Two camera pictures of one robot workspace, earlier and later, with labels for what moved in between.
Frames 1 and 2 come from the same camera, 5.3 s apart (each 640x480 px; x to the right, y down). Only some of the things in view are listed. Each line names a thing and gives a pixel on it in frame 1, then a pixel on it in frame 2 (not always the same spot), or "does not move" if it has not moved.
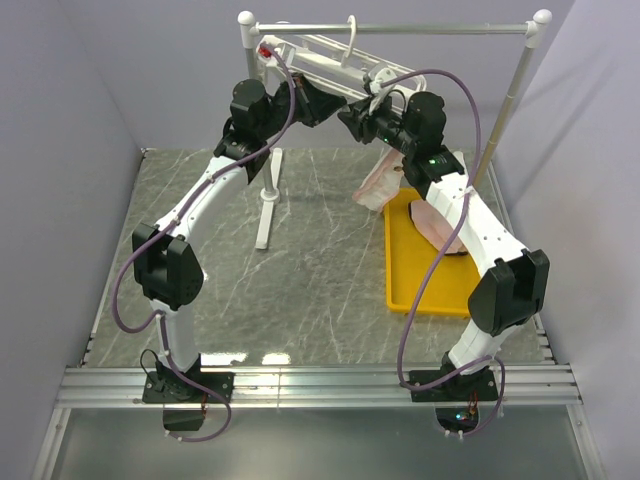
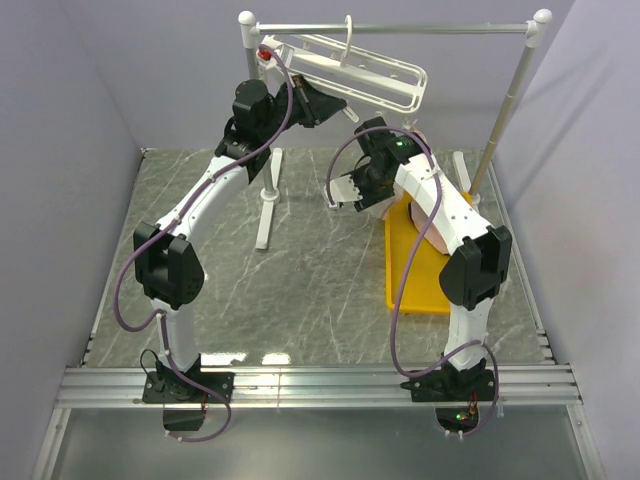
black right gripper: (353, 120) to (368, 200)
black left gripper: (317, 106) does not move
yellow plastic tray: (411, 257) does not move
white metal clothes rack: (273, 159) does not move
